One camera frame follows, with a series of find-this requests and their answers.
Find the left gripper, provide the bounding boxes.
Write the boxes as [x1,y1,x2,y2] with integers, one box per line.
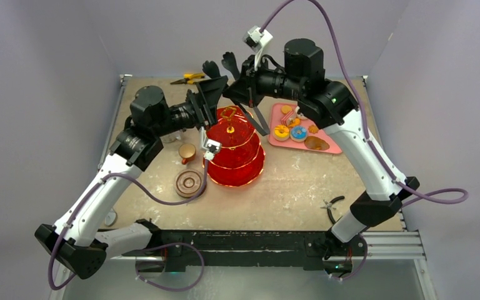
[153,76,228,138]

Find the black serving tongs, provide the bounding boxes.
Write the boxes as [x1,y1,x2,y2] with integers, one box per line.
[201,51,271,137]

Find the pink serving tray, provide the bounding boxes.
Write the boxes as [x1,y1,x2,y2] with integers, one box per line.
[267,102,343,154]

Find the red three-tier cake stand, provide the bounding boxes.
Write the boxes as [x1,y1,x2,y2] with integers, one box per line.
[206,106,266,187]

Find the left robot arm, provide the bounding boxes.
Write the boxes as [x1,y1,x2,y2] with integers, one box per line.
[34,76,228,279]

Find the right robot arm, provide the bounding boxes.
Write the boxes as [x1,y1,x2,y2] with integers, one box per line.
[221,38,420,256]

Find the round orange cookie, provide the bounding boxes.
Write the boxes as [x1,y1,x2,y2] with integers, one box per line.
[281,105,293,115]

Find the pink layered cake slice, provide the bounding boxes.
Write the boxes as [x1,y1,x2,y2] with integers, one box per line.
[281,109,298,127]

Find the orange duck pastry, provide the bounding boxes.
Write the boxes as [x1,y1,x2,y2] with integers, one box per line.
[287,117,301,128]

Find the yellow frosted donut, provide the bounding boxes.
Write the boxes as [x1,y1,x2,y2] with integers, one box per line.
[272,124,290,142]

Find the small copper cup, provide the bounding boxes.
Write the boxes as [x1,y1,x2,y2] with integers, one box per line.
[178,143,197,165]

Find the blue frosted donut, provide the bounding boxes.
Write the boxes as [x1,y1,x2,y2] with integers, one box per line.
[290,126,308,143]

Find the flower-shaped orange cookie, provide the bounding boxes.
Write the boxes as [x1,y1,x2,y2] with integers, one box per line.
[308,124,319,134]

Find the brown bread roll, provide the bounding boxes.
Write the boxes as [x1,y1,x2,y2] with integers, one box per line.
[304,136,330,151]

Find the round brown wooden lid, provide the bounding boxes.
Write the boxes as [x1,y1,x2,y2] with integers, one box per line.
[174,169,206,199]

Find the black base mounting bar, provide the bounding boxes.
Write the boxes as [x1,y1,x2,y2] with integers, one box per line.
[123,229,366,272]

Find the yellow-handled pliers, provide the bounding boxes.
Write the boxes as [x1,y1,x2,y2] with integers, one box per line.
[170,72,206,85]

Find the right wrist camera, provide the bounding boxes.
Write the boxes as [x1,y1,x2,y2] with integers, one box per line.
[242,26,273,71]

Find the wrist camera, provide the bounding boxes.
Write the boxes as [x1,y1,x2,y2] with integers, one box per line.
[242,26,273,71]
[199,127,222,161]

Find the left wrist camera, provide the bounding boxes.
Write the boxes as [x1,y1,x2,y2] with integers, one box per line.
[199,127,222,161]

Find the black-handled pliers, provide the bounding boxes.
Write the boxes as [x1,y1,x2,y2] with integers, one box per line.
[321,196,345,224]

